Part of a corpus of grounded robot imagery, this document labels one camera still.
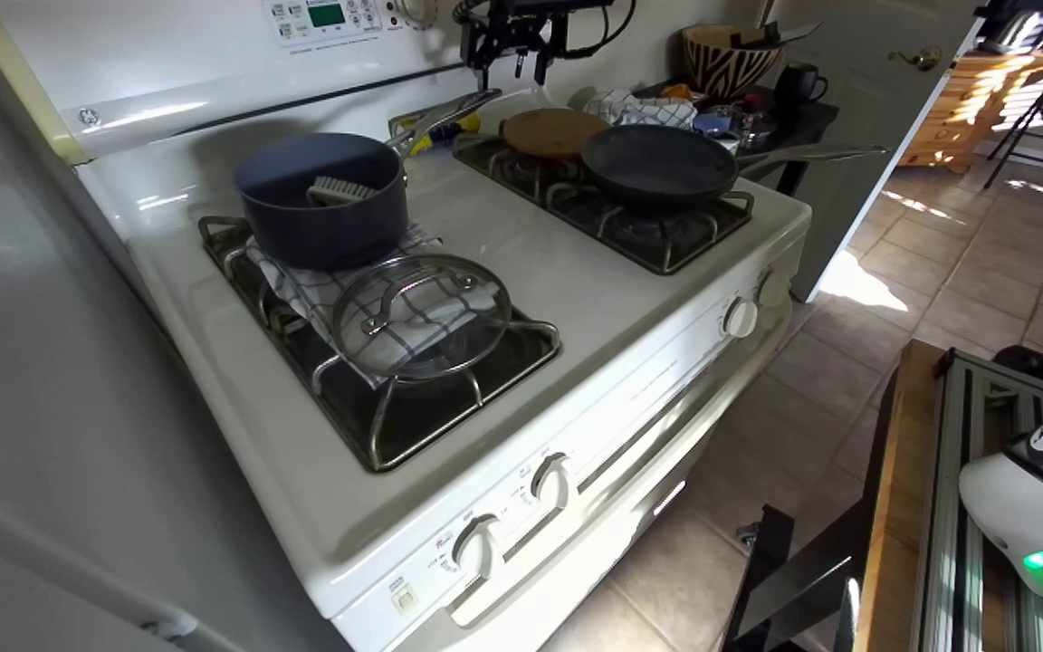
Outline black cast iron burner grate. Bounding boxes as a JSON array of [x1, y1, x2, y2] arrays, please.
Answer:
[[452, 123, 756, 277], [195, 213, 567, 476]]

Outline grey door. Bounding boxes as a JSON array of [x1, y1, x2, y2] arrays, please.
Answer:
[[772, 0, 987, 304]]

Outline glass pot lid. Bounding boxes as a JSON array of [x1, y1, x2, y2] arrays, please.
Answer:
[[331, 251, 520, 386]]

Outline dark blue saucepan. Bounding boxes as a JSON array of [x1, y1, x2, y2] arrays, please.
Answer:
[[231, 131, 415, 270]]

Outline white refrigerator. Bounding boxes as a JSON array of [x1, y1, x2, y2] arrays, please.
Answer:
[[0, 0, 345, 652]]

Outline black stand legs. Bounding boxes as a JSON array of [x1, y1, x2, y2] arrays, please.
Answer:
[[718, 502, 870, 652]]

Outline wooden board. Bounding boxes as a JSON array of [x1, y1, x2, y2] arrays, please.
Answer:
[[854, 335, 953, 652]]

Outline white gas stove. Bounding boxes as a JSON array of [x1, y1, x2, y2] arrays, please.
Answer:
[[0, 0, 819, 652]]

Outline round brown cork trivet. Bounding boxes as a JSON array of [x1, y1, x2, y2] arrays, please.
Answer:
[[498, 104, 611, 165]]

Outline brass door knob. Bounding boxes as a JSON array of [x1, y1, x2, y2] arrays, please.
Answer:
[[899, 44, 951, 71]]

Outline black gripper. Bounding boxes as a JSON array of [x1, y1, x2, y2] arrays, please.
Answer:
[[457, 0, 586, 65]]

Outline dark grey frying pan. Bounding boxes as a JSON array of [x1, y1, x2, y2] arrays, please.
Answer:
[[578, 123, 844, 206]]

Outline black mug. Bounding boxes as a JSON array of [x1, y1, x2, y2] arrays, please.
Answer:
[[772, 60, 835, 117]]

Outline aluminium profile frame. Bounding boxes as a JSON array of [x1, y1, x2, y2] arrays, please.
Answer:
[[925, 355, 1043, 652]]

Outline yellow and blue can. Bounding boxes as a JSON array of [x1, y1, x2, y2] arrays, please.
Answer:
[[404, 110, 504, 159]]

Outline white checked dish towel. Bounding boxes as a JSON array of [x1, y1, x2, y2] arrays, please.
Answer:
[[242, 233, 508, 381]]

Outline zebra pattern bowl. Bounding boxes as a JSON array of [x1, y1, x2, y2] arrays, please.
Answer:
[[679, 23, 783, 100]]

